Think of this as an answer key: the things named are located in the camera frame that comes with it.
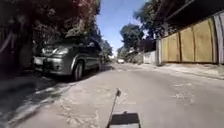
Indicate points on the dark green trees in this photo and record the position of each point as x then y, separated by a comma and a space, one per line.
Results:
131, 35

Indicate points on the wooden plank fence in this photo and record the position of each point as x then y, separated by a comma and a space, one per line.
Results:
196, 43

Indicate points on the trees with reddish leaves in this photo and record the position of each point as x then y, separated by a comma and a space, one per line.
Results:
50, 16

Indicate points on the pale pavement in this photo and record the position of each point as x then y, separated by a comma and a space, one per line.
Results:
196, 69

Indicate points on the white vehicle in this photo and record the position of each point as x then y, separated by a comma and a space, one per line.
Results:
120, 61

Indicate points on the grey asphalt road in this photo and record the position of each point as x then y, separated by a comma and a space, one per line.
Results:
150, 96

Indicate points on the dirt verge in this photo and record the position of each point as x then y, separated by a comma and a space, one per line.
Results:
20, 96

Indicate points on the white wall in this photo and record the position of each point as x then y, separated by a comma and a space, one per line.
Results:
150, 57

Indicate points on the dark roof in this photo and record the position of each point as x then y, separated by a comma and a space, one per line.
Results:
196, 8

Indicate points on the grey car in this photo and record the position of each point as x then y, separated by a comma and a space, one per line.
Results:
66, 58

